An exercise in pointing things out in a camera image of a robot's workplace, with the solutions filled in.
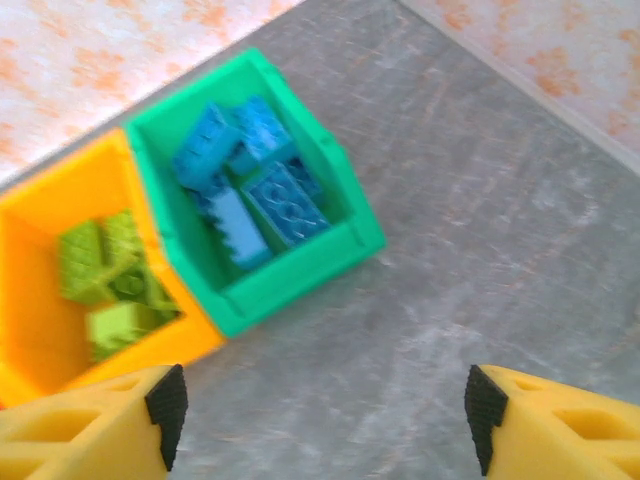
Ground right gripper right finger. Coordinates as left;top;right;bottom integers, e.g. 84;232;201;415
463;363;640;480

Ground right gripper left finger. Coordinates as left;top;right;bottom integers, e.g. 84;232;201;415
0;363;189;480

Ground green lego brick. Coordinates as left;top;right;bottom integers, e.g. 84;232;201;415
57;219;111;306
107;267;184;321
102;208;149;274
85;302;174;365

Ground small blue lego brick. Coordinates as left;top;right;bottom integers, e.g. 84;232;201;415
171;101;242;194

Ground orange plastic bin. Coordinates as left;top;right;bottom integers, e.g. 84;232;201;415
0;127;226;409

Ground green plastic bin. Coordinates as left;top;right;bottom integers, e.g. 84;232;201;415
122;47;389;340

